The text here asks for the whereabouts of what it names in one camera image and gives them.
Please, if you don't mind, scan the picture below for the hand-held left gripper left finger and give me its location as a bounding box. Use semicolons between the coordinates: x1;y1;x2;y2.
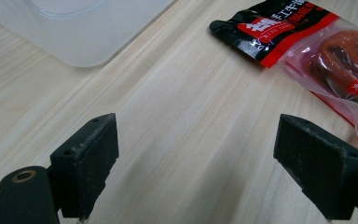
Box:
49;112;120;222

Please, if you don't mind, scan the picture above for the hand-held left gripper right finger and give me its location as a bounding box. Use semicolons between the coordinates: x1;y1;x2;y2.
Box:
272;113;358;221

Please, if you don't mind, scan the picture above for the clear plastic container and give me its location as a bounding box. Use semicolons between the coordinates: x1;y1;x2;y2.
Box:
0;0;176;68

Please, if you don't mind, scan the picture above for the red black snack packet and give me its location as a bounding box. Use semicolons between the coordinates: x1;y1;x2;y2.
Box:
209;0;358;149

